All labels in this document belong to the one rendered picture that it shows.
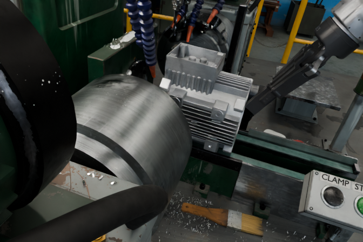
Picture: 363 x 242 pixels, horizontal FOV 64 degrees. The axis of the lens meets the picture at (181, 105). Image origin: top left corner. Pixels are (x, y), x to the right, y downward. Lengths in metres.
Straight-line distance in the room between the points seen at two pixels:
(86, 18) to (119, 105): 0.38
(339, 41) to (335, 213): 0.28
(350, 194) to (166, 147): 0.30
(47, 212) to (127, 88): 0.25
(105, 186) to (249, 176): 0.49
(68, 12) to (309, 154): 0.71
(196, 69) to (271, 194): 0.36
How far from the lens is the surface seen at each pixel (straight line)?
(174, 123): 0.48
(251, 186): 0.77
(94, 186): 0.33
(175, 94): 0.66
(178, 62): 0.67
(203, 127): 0.67
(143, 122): 0.43
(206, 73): 0.66
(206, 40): 0.91
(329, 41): 0.57
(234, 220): 0.77
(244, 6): 0.78
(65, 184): 0.33
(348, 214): 0.55
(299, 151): 0.87
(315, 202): 0.53
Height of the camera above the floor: 1.40
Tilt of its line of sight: 32 degrees down
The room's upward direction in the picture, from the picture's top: 9 degrees clockwise
